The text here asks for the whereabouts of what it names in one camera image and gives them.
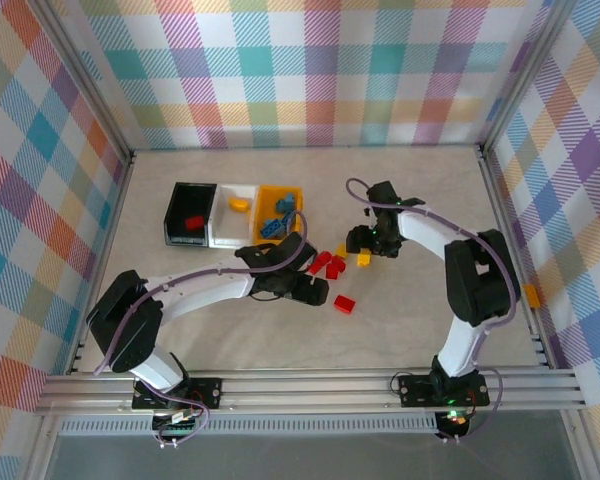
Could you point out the yellow plastic container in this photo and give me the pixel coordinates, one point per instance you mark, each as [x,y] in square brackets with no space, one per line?
[265,200]

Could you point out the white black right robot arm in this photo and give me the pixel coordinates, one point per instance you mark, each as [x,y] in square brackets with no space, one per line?
[425,230]

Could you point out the aluminium corner post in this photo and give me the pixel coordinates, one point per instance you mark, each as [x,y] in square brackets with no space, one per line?
[85,75]
[525,75]

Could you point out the white plastic container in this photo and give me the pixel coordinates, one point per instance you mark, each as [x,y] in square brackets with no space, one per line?
[225,225]

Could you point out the curved yellow lego piece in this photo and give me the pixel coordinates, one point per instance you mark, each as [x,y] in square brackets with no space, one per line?
[239,204]

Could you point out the long blue lego brick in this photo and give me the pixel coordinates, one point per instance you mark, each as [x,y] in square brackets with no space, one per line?
[272,229]

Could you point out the black plastic container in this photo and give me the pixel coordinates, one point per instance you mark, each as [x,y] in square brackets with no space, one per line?
[190,200]

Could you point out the yellow sloped lego brick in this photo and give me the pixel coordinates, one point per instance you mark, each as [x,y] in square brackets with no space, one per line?
[364,260]

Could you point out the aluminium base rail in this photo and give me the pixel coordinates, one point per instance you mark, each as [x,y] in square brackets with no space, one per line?
[305,390]

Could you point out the orange plastic clip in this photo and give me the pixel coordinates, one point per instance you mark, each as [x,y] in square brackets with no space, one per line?
[532,296]

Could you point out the aluminium side rail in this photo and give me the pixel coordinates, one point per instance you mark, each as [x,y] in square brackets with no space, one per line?
[115,215]
[500,210]

